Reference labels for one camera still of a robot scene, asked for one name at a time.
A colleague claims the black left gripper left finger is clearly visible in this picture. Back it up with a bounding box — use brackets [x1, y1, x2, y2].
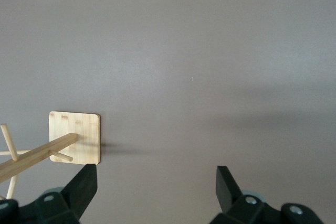
[19, 164, 98, 224]

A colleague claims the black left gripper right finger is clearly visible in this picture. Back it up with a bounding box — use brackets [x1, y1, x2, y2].
[209, 165, 283, 224]

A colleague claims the wooden mug tree stand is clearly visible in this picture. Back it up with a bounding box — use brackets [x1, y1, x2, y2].
[0, 111, 102, 200]

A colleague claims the brown table mat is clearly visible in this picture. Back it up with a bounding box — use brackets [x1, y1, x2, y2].
[0, 0, 336, 224]

